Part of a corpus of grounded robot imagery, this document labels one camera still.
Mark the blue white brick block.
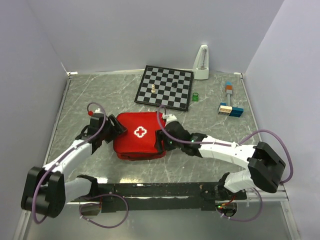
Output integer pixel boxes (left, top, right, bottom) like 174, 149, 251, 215
217, 102, 244, 118

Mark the white chess pawn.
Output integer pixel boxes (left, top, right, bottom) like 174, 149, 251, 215
151, 84, 156, 93

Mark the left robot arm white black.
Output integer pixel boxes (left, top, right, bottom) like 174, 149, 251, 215
20, 113, 127, 218

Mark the black red medicine kit case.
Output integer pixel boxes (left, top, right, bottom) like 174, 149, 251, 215
113, 111, 166, 161

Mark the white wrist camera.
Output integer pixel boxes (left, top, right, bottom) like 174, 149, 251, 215
87, 108, 104, 116
162, 114, 177, 124

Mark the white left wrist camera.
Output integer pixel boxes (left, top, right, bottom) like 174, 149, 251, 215
87, 108, 104, 116

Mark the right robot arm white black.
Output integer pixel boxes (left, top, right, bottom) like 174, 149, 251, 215
160, 120, 286, 200

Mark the aluminium rail frame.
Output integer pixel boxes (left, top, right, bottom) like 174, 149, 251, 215
245, 185, 289, 202

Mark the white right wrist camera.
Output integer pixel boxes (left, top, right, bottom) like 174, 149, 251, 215
162, 114, 177, 124

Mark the blue orange grey brick stick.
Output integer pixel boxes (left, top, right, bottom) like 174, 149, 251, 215
225, 81, 233, 106

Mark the white metronome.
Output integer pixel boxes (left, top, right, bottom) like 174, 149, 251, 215
192, 44, 209, 80

